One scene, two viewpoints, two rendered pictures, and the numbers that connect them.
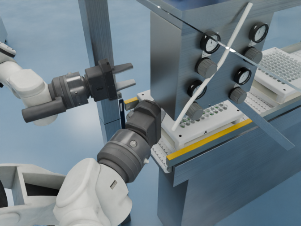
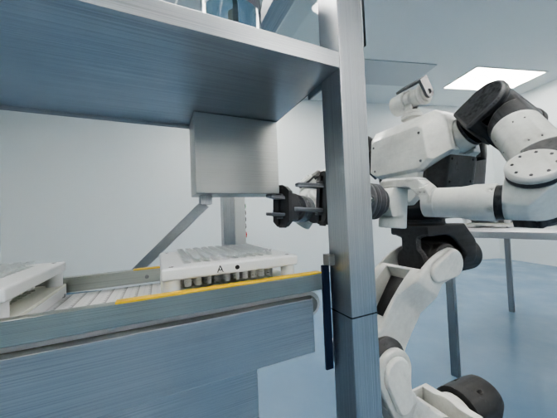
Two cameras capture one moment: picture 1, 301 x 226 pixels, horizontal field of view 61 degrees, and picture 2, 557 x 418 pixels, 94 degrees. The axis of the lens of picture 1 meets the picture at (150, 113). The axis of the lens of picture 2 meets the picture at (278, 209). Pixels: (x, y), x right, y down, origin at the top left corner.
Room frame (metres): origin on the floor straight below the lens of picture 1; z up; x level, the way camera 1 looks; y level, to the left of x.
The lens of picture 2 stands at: (1.18, 0.05, 0.94)
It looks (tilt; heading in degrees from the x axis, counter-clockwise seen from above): 2 degrees up; 185
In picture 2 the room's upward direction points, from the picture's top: 2 degrees counter-clockwise
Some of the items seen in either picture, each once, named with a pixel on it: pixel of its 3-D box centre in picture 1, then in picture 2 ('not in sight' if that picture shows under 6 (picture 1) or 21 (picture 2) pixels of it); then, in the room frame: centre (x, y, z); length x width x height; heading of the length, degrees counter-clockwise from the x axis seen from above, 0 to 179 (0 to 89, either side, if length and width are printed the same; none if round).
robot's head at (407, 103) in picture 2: not in sight; (409, 104); (0.33, 0.42, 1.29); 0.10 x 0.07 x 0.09; 30
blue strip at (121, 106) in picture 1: (122, 121); (326, 316); (0.67, 0.10, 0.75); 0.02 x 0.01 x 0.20; 119
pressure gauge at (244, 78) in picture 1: (242, 76); not in sight; (0.47, -0.20, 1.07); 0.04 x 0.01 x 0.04; 119
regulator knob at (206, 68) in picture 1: (207, 66); not in sight; (0.40, -0.10, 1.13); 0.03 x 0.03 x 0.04; 29
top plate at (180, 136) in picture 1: (188, 104); (221, 258); (0.63, -0.12, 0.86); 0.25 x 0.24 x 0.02; 30
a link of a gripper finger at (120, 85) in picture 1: (124, 85); (307, 211); (0.59, 0.07, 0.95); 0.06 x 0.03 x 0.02; 111
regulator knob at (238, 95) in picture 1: (238, 93); not in sight; (0.46, -0.20, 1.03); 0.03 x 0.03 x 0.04; 29
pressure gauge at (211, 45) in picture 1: (210, 42); not in sight; (0.41, -0.10, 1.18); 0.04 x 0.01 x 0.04; 119
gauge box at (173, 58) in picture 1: (206, 56); (234, 159); (0.49, -0.12, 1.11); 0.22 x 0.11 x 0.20; 119
